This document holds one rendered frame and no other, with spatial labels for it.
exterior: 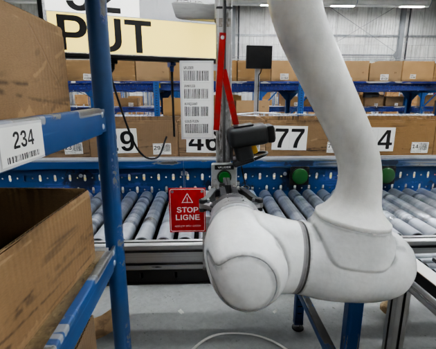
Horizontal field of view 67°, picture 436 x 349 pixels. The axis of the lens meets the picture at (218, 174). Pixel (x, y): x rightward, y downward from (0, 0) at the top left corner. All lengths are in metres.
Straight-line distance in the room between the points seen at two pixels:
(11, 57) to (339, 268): 0.42
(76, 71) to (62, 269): 6.04
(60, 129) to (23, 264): 0.13
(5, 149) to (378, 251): 0.41
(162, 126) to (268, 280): 1.17
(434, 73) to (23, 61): 7.10
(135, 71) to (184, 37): 5.19
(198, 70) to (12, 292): 0.67
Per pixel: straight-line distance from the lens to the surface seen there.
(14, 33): 0.37
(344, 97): 0.44
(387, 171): 1.65
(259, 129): 0.83
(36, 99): 0.39
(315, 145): 1.58
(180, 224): 0.94
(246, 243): 0.40
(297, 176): 1.50
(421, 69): 7.15
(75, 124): 0.38
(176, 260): 1.00
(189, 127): 0.88
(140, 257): 1.01
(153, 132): 1.50
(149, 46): 0.95
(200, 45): 0.99
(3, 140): 0.26
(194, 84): 0.87
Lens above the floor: 1.16
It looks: 14 degrees down
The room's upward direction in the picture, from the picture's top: straight up
